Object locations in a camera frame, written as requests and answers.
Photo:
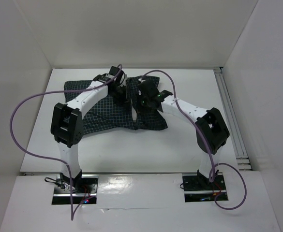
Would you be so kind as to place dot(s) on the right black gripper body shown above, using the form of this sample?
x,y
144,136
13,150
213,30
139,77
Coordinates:
x,y
143,97

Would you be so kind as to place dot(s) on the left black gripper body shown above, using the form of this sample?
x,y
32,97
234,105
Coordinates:
x,y
119,96

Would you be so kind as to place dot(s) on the dark checkered pillowcase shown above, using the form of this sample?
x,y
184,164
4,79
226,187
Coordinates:
x,y
106,115

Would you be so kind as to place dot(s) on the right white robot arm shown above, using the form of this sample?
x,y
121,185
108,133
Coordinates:
x,y
211,130

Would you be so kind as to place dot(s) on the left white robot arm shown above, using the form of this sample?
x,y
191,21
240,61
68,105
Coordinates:
x,y
67,119

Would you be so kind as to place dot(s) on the aluminium rail frame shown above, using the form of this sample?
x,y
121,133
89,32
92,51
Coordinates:
x,y
236,137

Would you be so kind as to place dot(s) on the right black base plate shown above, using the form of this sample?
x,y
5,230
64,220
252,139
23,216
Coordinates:
x,y
197,189

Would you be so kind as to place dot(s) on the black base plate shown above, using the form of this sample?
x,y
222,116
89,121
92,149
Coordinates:
x,y
86,192
197,189

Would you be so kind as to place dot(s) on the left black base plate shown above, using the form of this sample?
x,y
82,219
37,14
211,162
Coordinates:
x,y
86,192

